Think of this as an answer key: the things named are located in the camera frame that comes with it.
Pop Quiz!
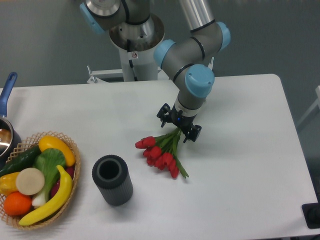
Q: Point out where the green cucumber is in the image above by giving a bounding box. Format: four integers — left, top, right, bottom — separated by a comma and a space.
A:
0, 145, 41, 177

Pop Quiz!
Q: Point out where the yellow bell pepper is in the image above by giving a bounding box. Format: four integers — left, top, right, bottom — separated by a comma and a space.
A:
0, 172, 20, 196

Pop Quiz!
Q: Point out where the orange fruit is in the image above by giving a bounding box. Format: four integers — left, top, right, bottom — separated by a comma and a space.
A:
3, 191, 32, 216

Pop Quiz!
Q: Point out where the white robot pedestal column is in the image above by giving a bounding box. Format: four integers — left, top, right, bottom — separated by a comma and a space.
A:
118, 47, 158, 82

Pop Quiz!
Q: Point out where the red tulip bouquet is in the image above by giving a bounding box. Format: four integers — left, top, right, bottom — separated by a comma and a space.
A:
135, 128, 189, 179

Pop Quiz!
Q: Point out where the blue handled saucepan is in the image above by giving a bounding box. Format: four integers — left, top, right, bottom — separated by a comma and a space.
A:
0, 72, 22, 169

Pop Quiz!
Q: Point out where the woven wicker basket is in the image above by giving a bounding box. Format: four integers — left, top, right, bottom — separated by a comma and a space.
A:
0, 131, 81, 231

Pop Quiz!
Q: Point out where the beige round disc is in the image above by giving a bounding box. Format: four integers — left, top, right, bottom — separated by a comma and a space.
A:
15, 167, 45, 196

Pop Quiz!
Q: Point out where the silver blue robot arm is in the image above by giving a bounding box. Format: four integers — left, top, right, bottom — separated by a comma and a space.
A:
79, 0, 231, 141

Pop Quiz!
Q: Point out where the white metal base frame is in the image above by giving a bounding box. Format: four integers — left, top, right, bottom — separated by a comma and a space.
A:
86, 57, 215, 84

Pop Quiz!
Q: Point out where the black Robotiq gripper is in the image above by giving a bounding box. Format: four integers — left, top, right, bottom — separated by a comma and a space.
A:
156, 103, 202, 143

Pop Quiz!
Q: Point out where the yellow banana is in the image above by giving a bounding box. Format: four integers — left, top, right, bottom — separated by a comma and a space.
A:
18, 165, 73, 226

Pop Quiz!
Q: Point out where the green bok choy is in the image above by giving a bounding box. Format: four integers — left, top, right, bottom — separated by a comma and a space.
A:
32, 148, 66, 208

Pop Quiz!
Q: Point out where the dark grey ribbed vase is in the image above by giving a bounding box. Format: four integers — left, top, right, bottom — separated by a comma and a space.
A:
91, 154, 133, 206

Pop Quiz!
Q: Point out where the black device at table edge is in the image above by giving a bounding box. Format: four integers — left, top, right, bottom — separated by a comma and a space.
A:
301, 202, 320, 229

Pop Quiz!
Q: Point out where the white furniture leg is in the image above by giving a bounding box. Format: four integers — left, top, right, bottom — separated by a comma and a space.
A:
296, 85, 320, 132

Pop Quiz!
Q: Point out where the dark red vegetable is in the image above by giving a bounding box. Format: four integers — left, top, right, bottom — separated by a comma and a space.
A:
50, 166, 75, 199

